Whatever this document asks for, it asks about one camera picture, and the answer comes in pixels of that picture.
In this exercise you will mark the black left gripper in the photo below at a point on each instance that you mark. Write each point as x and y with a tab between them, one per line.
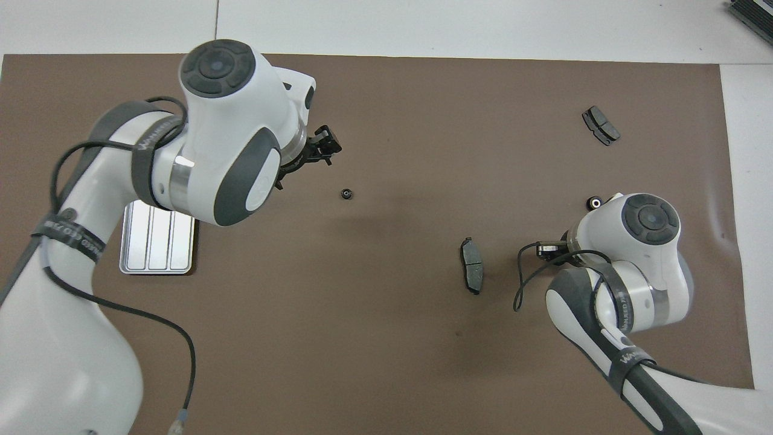
299	160

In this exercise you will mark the small black bearing gear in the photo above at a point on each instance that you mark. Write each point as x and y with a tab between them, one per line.
346	194

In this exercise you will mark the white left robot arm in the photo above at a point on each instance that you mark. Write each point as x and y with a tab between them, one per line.
229	139

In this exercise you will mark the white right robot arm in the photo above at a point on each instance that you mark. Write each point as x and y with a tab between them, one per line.
646	260

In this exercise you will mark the silver metal tray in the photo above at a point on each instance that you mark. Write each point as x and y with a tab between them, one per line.
157	248

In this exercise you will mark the grey brake pad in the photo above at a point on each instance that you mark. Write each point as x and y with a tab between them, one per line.
602	125
473	269

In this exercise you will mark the brown table mat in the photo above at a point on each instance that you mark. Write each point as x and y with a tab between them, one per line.
386	362

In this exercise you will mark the grey ribbed device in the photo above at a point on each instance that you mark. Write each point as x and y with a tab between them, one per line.
755	15

